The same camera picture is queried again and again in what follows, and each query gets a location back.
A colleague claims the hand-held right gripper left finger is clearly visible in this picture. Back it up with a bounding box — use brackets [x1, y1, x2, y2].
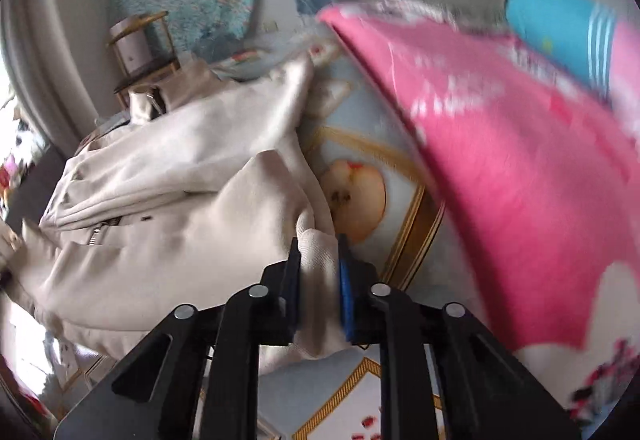
[52, 236, 303, 440]

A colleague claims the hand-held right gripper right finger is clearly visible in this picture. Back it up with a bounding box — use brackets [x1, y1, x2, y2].
[337, 234, 583, 440]

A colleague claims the cream zip jacket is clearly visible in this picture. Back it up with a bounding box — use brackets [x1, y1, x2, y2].
[10, 55, 351, 373]

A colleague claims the round table with printed cover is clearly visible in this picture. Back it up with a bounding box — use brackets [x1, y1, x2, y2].
[45, 37, 501, 440]

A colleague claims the pink floral blanket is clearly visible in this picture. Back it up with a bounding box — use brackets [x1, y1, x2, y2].
[317, 2, 640, 416]

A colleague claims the translucent blue plastic bag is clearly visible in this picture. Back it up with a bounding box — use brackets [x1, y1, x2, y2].
[192, 32, 241, 67]

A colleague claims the wooden chair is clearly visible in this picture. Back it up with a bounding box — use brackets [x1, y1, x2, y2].
[107, 11, 181, 108]

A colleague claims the dark grey cabinet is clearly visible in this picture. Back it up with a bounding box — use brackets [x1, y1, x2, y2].
[10, 145, 66, 221]

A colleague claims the white paper bag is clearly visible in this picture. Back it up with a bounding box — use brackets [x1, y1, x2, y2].
[111, 17, 151, 71]

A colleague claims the white lace cloth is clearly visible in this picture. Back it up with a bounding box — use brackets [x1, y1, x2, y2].
[380, 0, 506, 32]

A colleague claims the grey curtain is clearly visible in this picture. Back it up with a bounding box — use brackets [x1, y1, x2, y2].
[0, 0, 121, 151]

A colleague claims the blue dotted pillow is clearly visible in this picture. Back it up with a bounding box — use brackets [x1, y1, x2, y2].
[505, 0, 636, 101]

